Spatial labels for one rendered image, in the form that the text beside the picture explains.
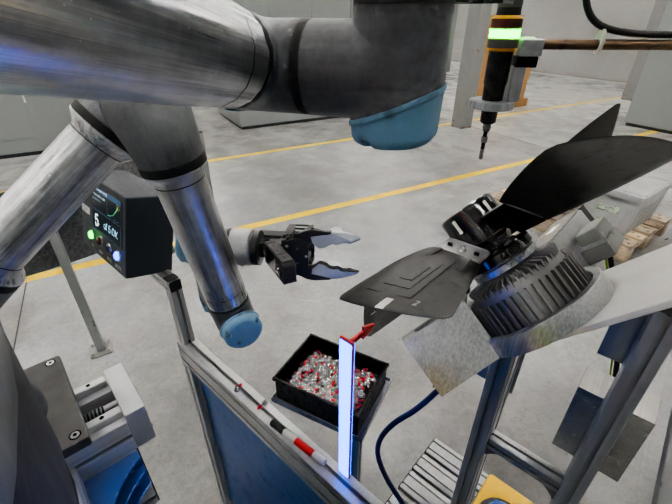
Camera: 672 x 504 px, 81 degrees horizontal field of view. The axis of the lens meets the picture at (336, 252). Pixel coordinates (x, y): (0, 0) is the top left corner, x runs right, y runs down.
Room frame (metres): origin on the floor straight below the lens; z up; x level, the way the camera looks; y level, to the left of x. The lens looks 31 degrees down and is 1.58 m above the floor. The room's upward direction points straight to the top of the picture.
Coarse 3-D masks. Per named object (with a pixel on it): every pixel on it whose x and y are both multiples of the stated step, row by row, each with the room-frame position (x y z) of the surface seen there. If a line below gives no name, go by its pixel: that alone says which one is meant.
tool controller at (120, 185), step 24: (96, 192) 0.85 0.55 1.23; (120, 192) 0.79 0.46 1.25; (144, 192) 0.82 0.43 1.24; (120, 216) 0.76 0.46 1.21; (144, 216) 0.78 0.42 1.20; (120, 240) 0.75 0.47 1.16; (144, 240) 0.77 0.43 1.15; (168, 240) 0.81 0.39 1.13; (120, 264) 0.74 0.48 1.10; (144, 264) 0.76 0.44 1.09; (168, 264) 0.80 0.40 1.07
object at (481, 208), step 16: (464, 208) 0.72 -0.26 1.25; (480, 208) 0.72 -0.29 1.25; (448, 224) 0.73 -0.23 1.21; (464, 224) 0.71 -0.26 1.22; (480, 224) 0.70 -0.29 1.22; (496, 224) 0.70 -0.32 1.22; (464, 240) 0.70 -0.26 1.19; (480, 240) 0.68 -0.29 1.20; (496, 240) 0.69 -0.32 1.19; (512, 240) 0.69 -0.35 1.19; (528, 240) 0.68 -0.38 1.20; (496, 256) 0.65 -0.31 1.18; (480, 272) 0.66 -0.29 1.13
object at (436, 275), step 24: (408, 264) 0.62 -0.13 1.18; (432, 264) 0.60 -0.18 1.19; (456, 264) 0.60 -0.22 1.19; (360, 288) 0.57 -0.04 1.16; (384, 288) 0.54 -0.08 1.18; (408, 288) 0.53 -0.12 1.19; (432, 288) 0.52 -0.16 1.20; (456, 288) 0.52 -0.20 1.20; (408, 312) 0.45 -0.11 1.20; (432, 312) 0.44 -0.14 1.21
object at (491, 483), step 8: (488, 480) 0.28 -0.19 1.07; (496, 480) 0.28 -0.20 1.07; (488, 488) 0.27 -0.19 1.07; (496, 488) 0.27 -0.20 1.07; (504, 488) 0.27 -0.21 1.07; (512, 488) 0.27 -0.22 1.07; (480, 496) 0.26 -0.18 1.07; (488, 496) 0.26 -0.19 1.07; (496, 496) 0.26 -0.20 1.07; (504, 496) 0.26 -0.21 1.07; (512, 496) 0.26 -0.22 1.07; (520, 496) 0.26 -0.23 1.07
